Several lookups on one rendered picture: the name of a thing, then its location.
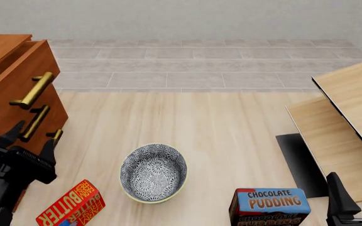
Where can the blue chocolate pudding box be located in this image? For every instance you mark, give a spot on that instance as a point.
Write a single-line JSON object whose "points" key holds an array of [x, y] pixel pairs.
{"points": [[272, 207]]}

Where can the patterned grey bowl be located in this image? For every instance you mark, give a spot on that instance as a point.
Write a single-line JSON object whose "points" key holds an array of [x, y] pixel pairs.
{"points": [[153, 174]]}

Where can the wooden drawer, middle height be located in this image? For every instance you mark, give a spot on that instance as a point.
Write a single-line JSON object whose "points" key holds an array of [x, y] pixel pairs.
{"points": [[57, 97]]}

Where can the pale wooden shelf rack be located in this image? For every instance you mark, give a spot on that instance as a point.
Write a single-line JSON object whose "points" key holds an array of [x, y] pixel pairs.
{"points": [[341, 131]]}

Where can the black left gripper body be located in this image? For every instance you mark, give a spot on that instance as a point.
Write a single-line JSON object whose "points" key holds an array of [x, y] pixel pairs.
{"points": [[27, 162]]}

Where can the wooden drawer, pulled out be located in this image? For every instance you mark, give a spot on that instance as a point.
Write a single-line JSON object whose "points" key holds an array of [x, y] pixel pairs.
{"points": [[20, 68]]}

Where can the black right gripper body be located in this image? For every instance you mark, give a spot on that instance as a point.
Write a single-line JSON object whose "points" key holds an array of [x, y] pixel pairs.
{"points": [[354, 221]]}

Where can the red butter box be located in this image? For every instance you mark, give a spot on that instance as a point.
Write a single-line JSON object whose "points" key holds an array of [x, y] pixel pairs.
{"points": [[71, 207]]}

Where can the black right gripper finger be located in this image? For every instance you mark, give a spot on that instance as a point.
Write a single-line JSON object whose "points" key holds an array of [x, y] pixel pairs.
{"points": [[341, 197]]}

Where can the wooden drawer, lowest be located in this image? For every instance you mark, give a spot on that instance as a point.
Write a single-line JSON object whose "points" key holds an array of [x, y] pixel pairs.
{"points": [[62, 115]]}

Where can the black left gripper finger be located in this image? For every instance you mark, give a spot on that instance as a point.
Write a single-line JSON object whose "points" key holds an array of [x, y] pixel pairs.
{"points": [[48, 154], [9, 136]]}

